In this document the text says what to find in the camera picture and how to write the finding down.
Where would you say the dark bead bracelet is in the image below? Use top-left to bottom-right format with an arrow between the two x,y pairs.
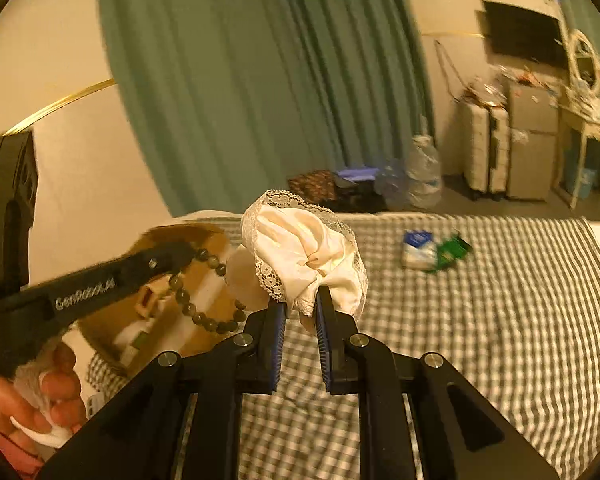
166,248 -> 249,336

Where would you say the cream lace cloth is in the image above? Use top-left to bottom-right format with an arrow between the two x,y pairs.
227,190 -> 368,333

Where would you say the blue Vinda tissue pack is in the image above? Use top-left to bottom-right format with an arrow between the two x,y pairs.
401,231 -> 438,271

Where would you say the green snack wrapper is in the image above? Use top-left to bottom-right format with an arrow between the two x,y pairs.
429,233 -> 474,273

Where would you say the person's left hand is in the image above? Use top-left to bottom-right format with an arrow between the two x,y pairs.
0,342 -> 86,479

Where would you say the brown cardboard box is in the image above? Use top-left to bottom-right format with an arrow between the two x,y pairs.
78,222 -> 259,378

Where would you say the brown patterned bag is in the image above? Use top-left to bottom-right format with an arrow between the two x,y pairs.
287,170 -> 337,205

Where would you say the grey checked bed cover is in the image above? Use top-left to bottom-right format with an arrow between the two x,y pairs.
86,212 -> 600,480

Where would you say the large clear water bottle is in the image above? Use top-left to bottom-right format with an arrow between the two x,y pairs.
406,134 -> 443,209

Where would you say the white suitcase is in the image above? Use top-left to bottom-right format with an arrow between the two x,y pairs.
460,102 -> 510,200

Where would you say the blue bin under table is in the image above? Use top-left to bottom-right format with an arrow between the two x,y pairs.
562,148 -> 598,200

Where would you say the grey mini fridge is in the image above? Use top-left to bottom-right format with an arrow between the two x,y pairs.
507,81 -> 558,200

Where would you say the white dressing table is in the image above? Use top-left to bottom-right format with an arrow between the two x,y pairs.
553,104 -> 600,211

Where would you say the white oval mirror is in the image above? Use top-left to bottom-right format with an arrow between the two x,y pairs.
566,29 -> 600,96

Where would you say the black wall television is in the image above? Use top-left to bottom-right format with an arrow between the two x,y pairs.
482,0 -> 568,70

